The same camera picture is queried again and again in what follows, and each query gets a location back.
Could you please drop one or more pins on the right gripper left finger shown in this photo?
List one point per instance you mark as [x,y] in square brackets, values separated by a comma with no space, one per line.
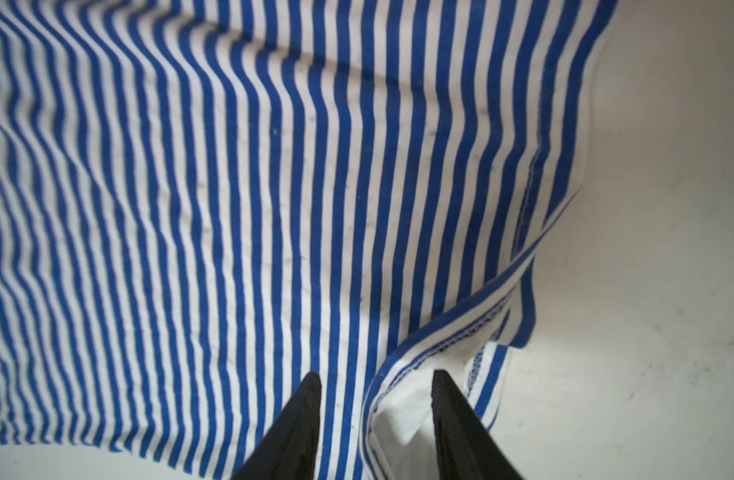
[288,449]

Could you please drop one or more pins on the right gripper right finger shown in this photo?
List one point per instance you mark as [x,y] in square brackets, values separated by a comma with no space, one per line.
[464,448]

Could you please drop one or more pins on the blue white striped tank top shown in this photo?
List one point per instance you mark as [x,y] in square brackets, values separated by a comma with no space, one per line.
[201,202]

